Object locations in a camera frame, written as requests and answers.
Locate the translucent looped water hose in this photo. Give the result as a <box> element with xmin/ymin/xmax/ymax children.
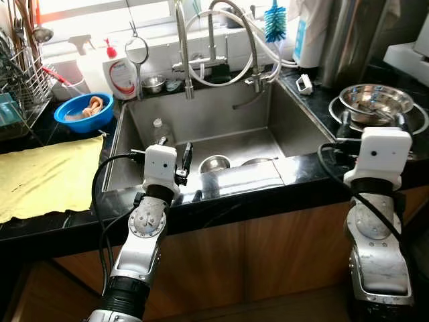
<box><xmin>184</xmin><ymin>8</ymin><xmax>282</xmax><ymax>88</ymax></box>

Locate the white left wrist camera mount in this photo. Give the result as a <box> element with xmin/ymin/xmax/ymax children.
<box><xmin>143</xmin><ymin>144</ymin><xmax>180</xmax><ymax>199</ymax></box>

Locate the white plastic cup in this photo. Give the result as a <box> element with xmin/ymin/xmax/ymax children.
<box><xmin>50</xmin><ymin>64</ymin><xmax>88</xmax><ymax>101</ymax></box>

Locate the dark green sponge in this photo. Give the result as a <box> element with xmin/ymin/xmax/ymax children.
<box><xmin>209</xmin><ymin>66</ymin><xmax>232</xmax><ymax>85</ymax></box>

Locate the round steel mesh strainer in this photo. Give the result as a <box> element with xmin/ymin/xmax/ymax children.
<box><xmin>124</xmin><ymin>20</ymin><xmax>151</xmax><ymax>101</ymax></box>

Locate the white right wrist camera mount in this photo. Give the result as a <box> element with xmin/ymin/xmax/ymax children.
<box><xmin>345</xmin><ymin>127</ymin><xmax>414</xmax><ymax>186</ymax></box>

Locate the red-handled utensil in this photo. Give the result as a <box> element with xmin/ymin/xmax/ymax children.
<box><xmin>42</xmin><ymin>65</ymin><xmax>71</xmax><ymax>88</ymax></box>

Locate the white kitchen appliance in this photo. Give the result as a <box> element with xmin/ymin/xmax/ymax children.
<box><xmin>383</xmin><ymin>40</ymin><xmax>429</xmax><ymax>87</ymax></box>

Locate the wide steel basin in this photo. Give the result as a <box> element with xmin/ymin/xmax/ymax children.
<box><xmin>328</xmin><ymin>97</ymin><xmax>429</xmax><ymax>138</ymax></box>

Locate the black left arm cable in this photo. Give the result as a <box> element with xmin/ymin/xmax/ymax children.
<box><xmin>90</xmin><ymin>150</ymin><xmax>147</xmax><ymax>296</ymax></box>

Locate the steel pull-down kitchen faucet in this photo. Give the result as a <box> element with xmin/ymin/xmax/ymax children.
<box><xmin>171</xmin><ymin>0</ymin><xmax>232</xmax><ymax>101</ymax></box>

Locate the shiny steel bowl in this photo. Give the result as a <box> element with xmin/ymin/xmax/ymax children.
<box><xmin>199</xmin><ymin>154</ymin><xmax>232</xmax><ymax>175</ymax></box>

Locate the clear plastic bottle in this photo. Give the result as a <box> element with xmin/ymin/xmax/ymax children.
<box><xmin>153</xmin><ymin>119</ymin><xmax>176</xmax><ymax>148</ymax></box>

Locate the white trigger spray bottle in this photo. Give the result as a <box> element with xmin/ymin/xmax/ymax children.
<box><xmin>67</xmin><ymin>34</ymin><xmax>111</xmax><ymax>96</ymax></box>

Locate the orange sponge piece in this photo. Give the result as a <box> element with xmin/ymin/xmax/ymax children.
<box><xmin>67</xmin><ymin>96</ymin><xmax>107</xmax><ymax>120</ymax></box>

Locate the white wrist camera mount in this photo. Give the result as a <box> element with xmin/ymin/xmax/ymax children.
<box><xmin>143</xmin><ymin>144</ymin><xmax>180</xmax><ymax>199</ymax></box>
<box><xmin>345</xmin><ymin>127</ymin><xmax>414</xmax><ymax>186</ymax></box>

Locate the tall steel pot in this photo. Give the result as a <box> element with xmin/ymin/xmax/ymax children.
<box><xmin>318</xmin><ymin>0</ymin><xmax>403</xmax><ymax>91</ymax></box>

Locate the yellow cloth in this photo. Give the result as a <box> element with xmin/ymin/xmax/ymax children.
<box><xmin>0</xmin><ymin>134</ymin><xmax>106</xmax><ymax>224</ymax></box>

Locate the steel spring hose with valve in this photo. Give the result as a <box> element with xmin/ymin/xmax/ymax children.
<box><xmin>208</xmin><ymin>0</ymin><xmax>269</xmax><ymax>95</ymax></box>

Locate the white blue-label water filter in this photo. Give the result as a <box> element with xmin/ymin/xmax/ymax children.
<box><xmin>293</xmin><ymin>0</ymin><xmax>336</xmax><ymax>69</ymax></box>

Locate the large steel mixing bowl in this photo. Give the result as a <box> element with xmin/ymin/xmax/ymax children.
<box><xmin>339</xmin><ymin>84</ymin><xmax>415</xmax><ymax>128</ymax></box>

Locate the blue plastic bowl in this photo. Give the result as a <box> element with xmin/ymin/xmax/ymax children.
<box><xmin>54</xmin><ymin>92</ymin><xmax>115</xmax><ymax>133</ymax></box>

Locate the white red-pump soap bottle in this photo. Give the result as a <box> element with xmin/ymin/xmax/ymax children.
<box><xmin>102</xmin><ymin>38</ymin><xmax>139</xmax><ymax>101</ymax></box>

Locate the stainless steel kitchen sink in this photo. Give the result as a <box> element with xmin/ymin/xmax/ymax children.
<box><xmin>101</xmin><ymin>84</ymin><xmax>336</xmax><ymax>202</ymax></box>

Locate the blue bottle brush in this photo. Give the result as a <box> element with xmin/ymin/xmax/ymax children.
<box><xmin>263</xmin><ymin>0</ymin><xmax>288</xmax><ymax>43</ymax></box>

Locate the small steel bowl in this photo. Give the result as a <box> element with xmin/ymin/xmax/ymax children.
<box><xmin>141</xmin><ymin>76</ymin><xmax>167</xmax><ymax>95</ymax></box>

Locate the wire dish rack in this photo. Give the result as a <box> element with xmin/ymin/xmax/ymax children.
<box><xmin>0</xmin><ymin>27</ymin><xmax>54</xmax><ymax>142</ymax></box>

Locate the steel ladle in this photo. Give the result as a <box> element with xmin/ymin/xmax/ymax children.
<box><xmin>30</xmin><ymin>23</ymin><xmax>54</xmax><ymax>44</ymax></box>

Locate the brown wooden cabinet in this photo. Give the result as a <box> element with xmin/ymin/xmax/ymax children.
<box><xmin>13</xmin><ymin>184</ymin><xmax>429</xmax><ymax>322</ymax></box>

